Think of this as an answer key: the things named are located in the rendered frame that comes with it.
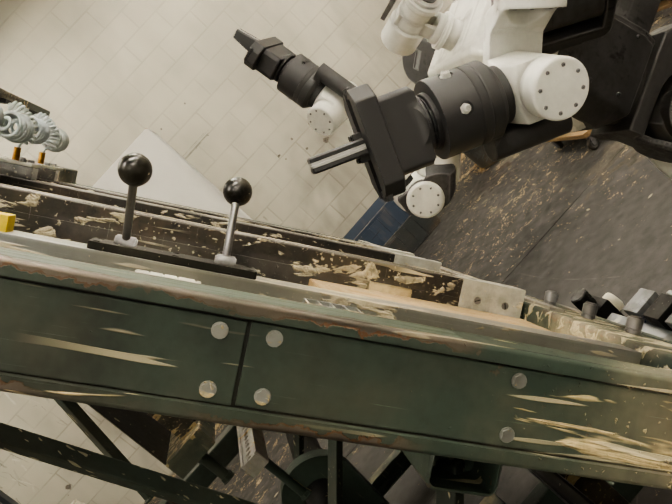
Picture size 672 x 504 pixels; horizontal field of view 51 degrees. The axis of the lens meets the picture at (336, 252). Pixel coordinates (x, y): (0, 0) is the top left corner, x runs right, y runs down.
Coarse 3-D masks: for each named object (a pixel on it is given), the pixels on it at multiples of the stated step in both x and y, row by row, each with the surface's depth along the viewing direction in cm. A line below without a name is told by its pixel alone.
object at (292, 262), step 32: (0, 192) 113; (32, 192) 114; (32, 224) 114; (64, 224) 115; (96, 224) 116; (160, 224) 118; (192, 224) 119; (256, 256) 121; (288, 256) 122; (320, 256) 123; (352, 256) 124; (416, 288) 127; (448, 288) 128; (480, 288) 129; (512, 288) 130
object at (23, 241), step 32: (64, 256) 81; (96, 256) 81; (128, 256) 82; (256, 288) 85; (288, 288) 86; (320, 288) 91; (416, 320) 89; (448, 320) 90; (480, 320) 93; (576, 352) 93; (608, 352) 94; (640, 352) 95
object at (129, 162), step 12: (132, 156) 77; (144, 156) 78; (120, 168) 77; (132, 168) 77; (144, 168) 77; (132, 180) 77; (144, 180) 78; (132, 192) 80; (132, 204) 81; (132, 216) 82; (120, 240) 83; (132, 240) 84
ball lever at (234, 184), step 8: (232, 184) 89; (240, 184) 89; (248, 184) 90; (224, 192) 90; (232, 192) 89; (240, 192) 89; (248, 192) 90; (232, 200) 90; (240, 200) 90; (248, 200) 91; (232, 208) 89; (232, 216) 89; (232, 224) 88; (232, 232) 88; (232, 240) 88; (224, 248) 87; (216, 256) 86; (224, 256) 86; (232, 256) 86; (224, 264) 85; (232, 264) 86
